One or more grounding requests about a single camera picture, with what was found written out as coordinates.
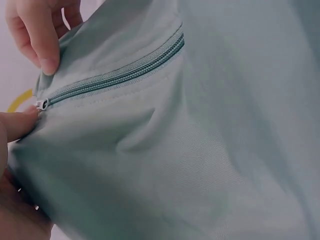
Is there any person's left hand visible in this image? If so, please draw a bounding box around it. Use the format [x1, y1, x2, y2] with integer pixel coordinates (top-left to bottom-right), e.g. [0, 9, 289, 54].
[0, 104, 55, 240]

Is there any person's right hand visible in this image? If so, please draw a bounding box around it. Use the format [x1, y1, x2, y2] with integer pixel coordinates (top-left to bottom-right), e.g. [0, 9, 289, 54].
[5, 0, 85, 76]

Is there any grey-green zippered fabric bag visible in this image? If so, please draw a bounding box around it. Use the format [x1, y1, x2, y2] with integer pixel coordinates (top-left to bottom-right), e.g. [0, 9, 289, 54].
[7, 0, 320, 240]

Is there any yellow curved strip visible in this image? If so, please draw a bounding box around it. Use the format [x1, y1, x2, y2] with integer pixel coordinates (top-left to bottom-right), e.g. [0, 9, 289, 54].
[6, 88, 34, 114]

